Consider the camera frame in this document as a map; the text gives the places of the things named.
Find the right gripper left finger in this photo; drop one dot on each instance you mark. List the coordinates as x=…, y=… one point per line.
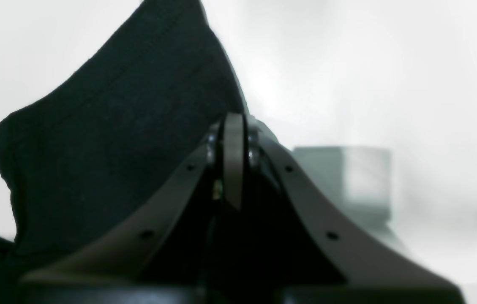
x=107, y=270

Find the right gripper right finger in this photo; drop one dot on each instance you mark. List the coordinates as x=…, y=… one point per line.
x=372, y=272

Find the black T-shirt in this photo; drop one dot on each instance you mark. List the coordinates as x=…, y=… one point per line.
x=87, y=155

